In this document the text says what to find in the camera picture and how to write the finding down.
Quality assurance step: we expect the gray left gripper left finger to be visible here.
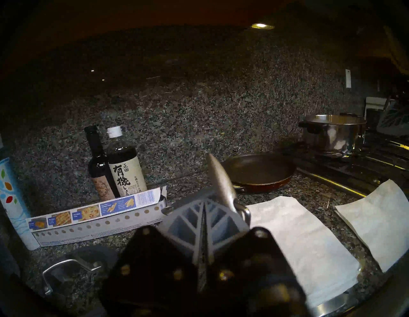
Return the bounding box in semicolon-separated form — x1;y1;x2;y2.
99;198;205;317

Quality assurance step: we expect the gray left gripper right finger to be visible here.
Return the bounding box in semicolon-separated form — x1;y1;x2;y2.
204;200;309;317

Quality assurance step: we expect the single white napkin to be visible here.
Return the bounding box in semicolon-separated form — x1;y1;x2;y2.
335;179;409;273

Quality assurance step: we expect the white napkin stack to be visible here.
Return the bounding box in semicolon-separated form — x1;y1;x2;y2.
246;196;361;307

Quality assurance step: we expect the metal napkin holder tray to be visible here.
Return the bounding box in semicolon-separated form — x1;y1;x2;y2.
307;281;368;317

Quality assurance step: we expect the white cap soy sauce bottle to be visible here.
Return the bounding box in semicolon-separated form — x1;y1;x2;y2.
106;126;148;197

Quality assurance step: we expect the long blue white foil box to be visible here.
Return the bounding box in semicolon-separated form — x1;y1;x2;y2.
26;186;168;247

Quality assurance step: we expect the slim dark glass bottle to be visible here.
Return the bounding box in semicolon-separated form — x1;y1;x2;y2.
84;125;120;201

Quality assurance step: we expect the stainless steel pot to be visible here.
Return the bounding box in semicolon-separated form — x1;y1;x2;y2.
299;113;368;157

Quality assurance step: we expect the steel gas stovetop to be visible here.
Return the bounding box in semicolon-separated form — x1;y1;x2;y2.
281;128;409;198

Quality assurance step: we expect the leaf print blue canister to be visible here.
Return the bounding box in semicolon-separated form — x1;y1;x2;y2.
0;134;40;251

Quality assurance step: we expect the white tray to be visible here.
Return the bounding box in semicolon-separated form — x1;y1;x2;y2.
365;97;389;120

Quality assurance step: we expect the brown frying pan gray handle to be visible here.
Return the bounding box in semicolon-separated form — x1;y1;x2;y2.
220;153;297;194

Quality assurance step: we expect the wooden wall cabinet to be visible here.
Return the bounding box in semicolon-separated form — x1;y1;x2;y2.
0;0;304;42

